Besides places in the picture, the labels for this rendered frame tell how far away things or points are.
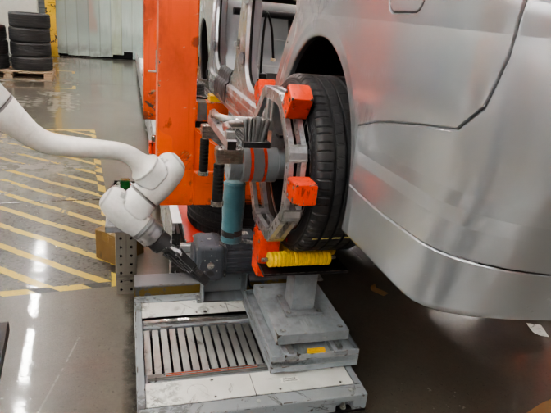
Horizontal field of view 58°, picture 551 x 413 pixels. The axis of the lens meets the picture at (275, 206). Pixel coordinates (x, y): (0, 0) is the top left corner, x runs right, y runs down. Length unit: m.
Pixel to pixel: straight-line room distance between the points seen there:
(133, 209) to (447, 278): 0.94
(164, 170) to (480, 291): 0.96
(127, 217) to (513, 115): 1.11
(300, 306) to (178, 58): 1.14
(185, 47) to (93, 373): 1.35
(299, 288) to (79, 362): 0.93
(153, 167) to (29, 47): 8.38
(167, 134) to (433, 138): 1.34
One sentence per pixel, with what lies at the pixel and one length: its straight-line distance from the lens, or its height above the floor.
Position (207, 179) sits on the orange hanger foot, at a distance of 2.30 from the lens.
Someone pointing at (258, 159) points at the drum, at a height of 0.88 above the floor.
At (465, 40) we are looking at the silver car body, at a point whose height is 1.34.
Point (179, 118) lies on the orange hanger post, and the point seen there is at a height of 0.92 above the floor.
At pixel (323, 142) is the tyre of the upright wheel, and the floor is 1.00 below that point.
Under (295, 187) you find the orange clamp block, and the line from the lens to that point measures 1.53.
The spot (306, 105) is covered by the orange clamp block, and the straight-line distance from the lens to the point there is 1.62.
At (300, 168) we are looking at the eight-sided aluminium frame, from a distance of 1.62.
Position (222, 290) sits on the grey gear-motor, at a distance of 2.50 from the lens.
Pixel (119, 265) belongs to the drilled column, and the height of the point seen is 0.16.
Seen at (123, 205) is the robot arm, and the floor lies 0.77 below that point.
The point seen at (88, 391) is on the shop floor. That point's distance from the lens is 2.10.
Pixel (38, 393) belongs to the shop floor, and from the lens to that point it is 2.13.
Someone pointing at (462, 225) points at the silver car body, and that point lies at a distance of 1.12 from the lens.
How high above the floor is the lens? 1.35
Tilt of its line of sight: 20 degrees down
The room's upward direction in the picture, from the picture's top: 6 degrees clockwise
